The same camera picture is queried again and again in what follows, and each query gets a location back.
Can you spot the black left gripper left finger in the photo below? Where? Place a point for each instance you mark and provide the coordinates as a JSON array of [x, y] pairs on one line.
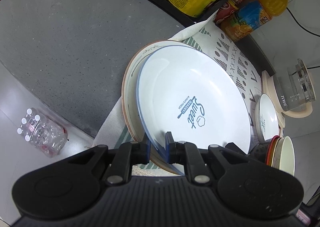
[[121, 160]]

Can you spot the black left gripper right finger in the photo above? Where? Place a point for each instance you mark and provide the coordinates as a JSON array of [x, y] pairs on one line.
[[188, 155]]

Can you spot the large white Sweet plate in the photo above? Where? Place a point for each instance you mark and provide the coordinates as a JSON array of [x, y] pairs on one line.
[[184, 91]]

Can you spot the small white bakery plate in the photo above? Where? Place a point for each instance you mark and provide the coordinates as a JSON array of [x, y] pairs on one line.
[[265, 119]]

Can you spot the brown rimmed white plate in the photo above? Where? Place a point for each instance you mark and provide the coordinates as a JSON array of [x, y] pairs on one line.
[[129, 84]]

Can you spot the pack of water bottles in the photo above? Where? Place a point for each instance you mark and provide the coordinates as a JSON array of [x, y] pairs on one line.
[[42, 132]]

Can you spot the red bowl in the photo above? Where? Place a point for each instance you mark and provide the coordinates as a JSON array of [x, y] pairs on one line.
[[270, 151]]

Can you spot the patterned table cloth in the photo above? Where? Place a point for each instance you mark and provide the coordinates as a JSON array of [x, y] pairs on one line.
[[213, 42]]

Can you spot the glass kettle on cream base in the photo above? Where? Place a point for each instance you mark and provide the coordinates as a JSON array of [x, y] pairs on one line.
[[291, 90]]

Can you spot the red cola can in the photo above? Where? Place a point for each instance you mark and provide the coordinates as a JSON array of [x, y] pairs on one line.
[[226, 10]]

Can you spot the black shelf rack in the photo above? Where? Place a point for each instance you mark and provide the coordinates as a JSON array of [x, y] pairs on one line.
[[251, 48]]

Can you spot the orange juice bottle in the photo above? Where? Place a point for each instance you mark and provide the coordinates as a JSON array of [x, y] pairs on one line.
[[251, 16]]

